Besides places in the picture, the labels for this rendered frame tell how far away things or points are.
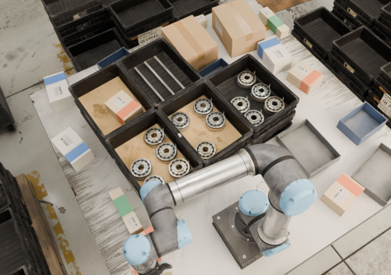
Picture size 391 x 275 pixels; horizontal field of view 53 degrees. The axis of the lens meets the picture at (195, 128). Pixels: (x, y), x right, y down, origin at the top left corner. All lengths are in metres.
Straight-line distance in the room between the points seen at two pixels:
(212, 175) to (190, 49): 1.22
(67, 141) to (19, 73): 1.66
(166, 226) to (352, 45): 2.31
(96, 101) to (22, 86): 1.49
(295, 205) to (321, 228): 0.78
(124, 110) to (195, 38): 0.64
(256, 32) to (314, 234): 1.18
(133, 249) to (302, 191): 0.50
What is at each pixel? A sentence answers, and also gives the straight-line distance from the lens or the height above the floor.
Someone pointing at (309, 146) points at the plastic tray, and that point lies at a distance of 2.15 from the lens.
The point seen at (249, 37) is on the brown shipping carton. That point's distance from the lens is 2.41.
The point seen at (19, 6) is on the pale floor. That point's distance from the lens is 4.36.
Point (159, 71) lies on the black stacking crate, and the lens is 2.26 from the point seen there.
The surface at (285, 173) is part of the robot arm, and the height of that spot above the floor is 1.45.
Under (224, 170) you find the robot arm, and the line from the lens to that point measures 1.22.
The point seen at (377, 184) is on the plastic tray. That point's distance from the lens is 2.15.
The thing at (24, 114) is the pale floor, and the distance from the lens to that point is 3.41.
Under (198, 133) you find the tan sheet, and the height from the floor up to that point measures 0.83.
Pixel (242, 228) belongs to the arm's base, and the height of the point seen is 0.85.
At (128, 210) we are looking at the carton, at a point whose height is 0.76.
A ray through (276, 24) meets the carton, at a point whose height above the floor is 0.76.
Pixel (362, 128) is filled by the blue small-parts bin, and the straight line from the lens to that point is 2.29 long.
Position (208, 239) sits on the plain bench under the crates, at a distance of 1.90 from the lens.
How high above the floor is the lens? 2.52
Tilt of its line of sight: 57 degrees down
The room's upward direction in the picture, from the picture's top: 5 degrees counter-clockwise
